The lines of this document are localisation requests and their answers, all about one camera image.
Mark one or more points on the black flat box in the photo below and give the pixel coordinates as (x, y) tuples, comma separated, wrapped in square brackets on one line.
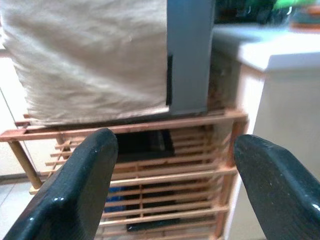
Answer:
[(145, 145)]

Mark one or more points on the wooden slatted rack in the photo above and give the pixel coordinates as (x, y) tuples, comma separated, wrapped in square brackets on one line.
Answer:
[(175, 172)]

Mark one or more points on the beige cloth cover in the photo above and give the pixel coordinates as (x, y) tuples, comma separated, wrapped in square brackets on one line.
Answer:
[(87, 62)]

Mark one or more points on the white kitchen cabinet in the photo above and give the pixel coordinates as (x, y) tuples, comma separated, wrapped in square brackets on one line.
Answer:
[(287, 112)]

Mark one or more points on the grey fridge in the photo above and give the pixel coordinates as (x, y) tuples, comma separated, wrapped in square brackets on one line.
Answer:
[(190, 62)]

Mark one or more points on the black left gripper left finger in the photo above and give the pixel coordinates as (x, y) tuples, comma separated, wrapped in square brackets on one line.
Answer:
[(72, 190)]

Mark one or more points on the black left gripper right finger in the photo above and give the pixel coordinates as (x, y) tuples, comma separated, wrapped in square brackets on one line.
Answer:
[(280, 190)]

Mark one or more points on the green packet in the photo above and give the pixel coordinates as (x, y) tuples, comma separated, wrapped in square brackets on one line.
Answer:
[(290, 3)]

